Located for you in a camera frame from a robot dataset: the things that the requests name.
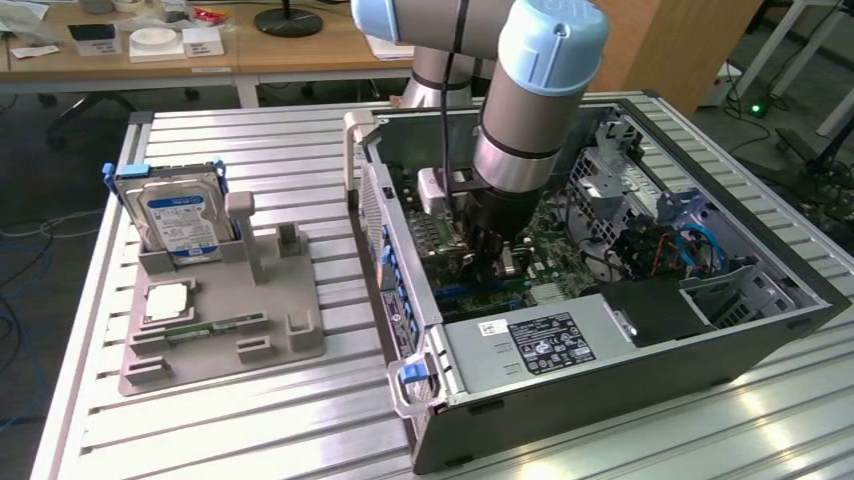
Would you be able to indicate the tall metal disk bay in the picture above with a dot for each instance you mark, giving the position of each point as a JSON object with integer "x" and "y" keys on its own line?
{"x": 600, "y": 200}

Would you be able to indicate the blue expansion slot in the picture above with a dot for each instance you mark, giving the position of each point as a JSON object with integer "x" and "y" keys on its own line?
{"x": 450, "y": 291}

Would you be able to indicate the white table frame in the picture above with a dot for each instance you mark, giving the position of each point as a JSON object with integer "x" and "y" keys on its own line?
{"x": 781, "y": 50}

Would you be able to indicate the black tripod stand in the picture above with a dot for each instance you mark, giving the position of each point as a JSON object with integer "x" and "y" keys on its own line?
{"x": 817, "y": 150}

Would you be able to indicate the white paper label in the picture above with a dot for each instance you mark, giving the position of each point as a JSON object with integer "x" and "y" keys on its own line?
{"x": 35, "y": 51}

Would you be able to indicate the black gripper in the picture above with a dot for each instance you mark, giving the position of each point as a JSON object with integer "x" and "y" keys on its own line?
{"x": 500, "y": 210}

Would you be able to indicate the green motherboard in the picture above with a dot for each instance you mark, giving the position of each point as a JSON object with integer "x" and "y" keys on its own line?
{"x": 556, "y": 260}

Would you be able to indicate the graphics card with fan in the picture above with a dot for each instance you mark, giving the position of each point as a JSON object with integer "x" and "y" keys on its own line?
{"x": 490, "y": 272}

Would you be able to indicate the grey power supply unit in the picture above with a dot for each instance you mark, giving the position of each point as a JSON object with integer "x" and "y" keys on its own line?
{"x": 480, "y": 360}

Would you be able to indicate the wooden desk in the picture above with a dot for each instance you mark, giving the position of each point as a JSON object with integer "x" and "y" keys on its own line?
{"x": 294, "y": 55}

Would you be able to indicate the open black PC case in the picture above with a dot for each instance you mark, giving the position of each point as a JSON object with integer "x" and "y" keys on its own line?
{"x": 600, "y": 400}

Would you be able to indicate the black chair base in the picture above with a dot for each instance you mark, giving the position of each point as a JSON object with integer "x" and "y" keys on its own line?
{"x": 87, "y": 107}

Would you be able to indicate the silver CPU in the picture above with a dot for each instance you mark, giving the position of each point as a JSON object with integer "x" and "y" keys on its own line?
{"x": 167, "y": 302}

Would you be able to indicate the hard disk in blue carrier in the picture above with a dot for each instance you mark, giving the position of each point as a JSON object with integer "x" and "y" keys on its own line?
{"x": 176, "y": 220}

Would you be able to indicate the black plastic shroud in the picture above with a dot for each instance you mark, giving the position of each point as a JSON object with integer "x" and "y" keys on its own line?
{"x": 654, "y": 310}

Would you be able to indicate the grey parts rack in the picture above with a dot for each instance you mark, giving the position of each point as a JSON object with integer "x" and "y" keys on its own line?
{"x": 227, "y": 295}

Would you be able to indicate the white box black top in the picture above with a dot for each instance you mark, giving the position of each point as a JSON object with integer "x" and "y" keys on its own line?
{"x": 95, "y": 40}

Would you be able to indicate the device with green light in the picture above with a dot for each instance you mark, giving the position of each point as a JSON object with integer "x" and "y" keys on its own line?
{"x": 755, "y": 109}

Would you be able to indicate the wooden cabinet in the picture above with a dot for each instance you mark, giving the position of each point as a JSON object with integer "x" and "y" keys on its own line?
{"x": 687, "y": 50}

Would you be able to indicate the low metal disk bay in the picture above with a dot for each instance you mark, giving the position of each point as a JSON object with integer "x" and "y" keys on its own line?
{"x": 734, "y": 300}

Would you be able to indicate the red packet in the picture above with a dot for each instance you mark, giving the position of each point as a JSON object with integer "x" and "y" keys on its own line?
{"x": 208, "y": 16}

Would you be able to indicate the plain white box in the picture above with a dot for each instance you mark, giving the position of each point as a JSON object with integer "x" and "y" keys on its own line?
{"x": 201, "y": 42}

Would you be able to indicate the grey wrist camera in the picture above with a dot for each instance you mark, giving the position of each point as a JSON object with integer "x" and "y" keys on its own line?
{"x": 434, "y": 192}

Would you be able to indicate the white paper stack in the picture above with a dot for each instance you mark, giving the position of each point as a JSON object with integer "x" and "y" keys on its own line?
{"x": 390, "y": 50}

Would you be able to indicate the white box with bowl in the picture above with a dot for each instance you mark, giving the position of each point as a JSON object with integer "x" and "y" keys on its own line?
{"x": 156, "y": 45}

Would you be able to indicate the black round lamp base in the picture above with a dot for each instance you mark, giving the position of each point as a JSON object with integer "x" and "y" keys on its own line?
{"x": 288, "y": 24}

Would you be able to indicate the grey cup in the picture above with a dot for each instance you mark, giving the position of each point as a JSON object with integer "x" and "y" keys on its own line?
{"x": 96, "y": 6}

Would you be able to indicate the blue case latch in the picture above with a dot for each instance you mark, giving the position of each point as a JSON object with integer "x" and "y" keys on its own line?
{"x": 411, "y": 374}

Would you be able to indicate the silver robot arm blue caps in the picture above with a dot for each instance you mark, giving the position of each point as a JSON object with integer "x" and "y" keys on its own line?
{"x": 527, "y": 125}

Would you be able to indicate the green RAM stick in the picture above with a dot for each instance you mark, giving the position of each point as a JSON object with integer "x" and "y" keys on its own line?
{"x": 200, "y": 331}

